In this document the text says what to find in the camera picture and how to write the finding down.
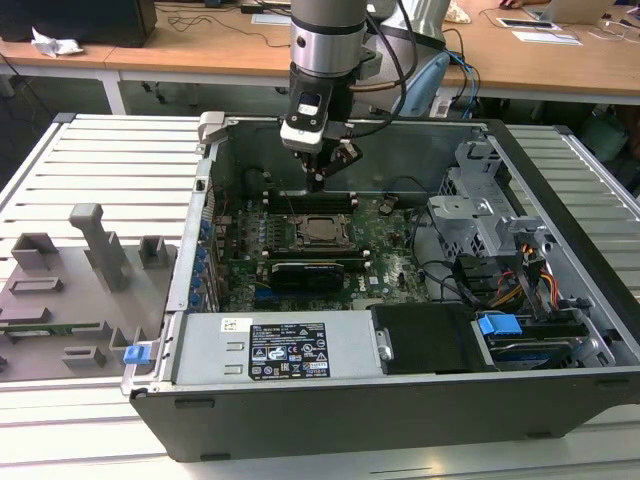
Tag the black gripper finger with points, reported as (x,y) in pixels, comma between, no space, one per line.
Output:
(316,185)
(350,155)

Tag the silver square CPU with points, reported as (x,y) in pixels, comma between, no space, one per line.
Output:
(322,229)

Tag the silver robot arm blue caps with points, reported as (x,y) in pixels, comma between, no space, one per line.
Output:
(325,40)

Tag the CPU socket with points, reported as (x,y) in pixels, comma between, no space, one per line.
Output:
(299,244)

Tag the blue expansion slot clip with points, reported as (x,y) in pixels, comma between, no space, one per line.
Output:
(197,280)
(194,300)
(201,257)
(204,231)

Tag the round coin battery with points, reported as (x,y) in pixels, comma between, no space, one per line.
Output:
(387,205)

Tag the pale blue teach pendant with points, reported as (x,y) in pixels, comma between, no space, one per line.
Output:
(430,80)

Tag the black graphics card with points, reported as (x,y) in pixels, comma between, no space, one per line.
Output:
(307,277)

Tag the grey paper sheet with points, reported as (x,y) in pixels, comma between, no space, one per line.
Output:
(270,19)

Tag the green motherboard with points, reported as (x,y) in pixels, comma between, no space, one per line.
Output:
(390,280)

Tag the silver metal drive cage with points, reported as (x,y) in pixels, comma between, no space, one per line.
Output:
(480,220)

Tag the patterned cloth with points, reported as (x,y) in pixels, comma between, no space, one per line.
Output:
(457,12)

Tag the black plastic shroud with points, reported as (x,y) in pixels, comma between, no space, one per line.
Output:
(425,340)

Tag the black computer mouse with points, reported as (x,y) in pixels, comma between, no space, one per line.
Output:
(506,4)

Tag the grey power supply unit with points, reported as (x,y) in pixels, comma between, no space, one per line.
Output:
(210,350)

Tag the long wooden desk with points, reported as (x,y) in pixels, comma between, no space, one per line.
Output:
(150,55)

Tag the white tablet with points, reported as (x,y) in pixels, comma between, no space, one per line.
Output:
(527,23)

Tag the white paper sheet blue edge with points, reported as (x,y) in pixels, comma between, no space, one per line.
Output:
(547,37)

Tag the black open PC case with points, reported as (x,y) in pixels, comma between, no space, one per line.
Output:
(350,420)

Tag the blue case latch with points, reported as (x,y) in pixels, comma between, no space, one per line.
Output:
(136,355)

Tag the silver laptop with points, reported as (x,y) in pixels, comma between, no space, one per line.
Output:
(570,10)

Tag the green bag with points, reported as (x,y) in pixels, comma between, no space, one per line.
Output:
(605,135)

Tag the hard disk drive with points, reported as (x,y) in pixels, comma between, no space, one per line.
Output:
(525,352)

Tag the grey parts rack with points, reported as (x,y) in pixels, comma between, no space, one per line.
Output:
(75,300)

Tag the black box on desk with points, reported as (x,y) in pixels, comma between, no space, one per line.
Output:
(75,22)

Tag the green RAM stick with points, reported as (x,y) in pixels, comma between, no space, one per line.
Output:
(65,327)

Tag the crumpled white paper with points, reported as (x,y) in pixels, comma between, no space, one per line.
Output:
(55,45)

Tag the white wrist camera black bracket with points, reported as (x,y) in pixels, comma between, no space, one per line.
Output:
(305,135)

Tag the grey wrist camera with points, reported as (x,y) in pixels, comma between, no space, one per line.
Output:
(370,62)

